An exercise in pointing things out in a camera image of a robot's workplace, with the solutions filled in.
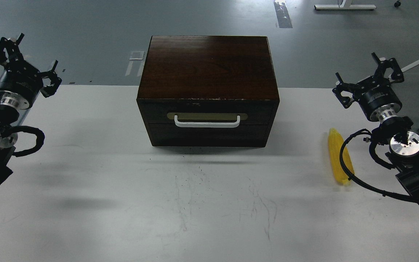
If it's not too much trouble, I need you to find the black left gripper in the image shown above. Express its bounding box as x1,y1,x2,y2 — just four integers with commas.
0,33,63,109

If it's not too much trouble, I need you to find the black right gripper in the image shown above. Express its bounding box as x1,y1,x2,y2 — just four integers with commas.
332,52,405,122

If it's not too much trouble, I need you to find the yellow corn cob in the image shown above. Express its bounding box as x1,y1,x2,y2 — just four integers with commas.
328,128,351,186

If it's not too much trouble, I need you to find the wooden drawer with white handle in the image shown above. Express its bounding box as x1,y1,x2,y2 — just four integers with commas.
139,101,276,125

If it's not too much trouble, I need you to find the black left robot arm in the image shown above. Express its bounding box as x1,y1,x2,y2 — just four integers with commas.
0,33,62,185

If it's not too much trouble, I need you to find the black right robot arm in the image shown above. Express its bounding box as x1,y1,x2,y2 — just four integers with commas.
328,53,419,205

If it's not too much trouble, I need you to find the white table foot bar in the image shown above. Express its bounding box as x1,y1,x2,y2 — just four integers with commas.
314,0,377,11

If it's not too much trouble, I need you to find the dark brown wooden cabinet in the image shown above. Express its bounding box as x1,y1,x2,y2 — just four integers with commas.
136,35,280,148

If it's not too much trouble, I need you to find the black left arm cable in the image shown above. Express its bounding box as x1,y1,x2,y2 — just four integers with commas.
0,125,45,158

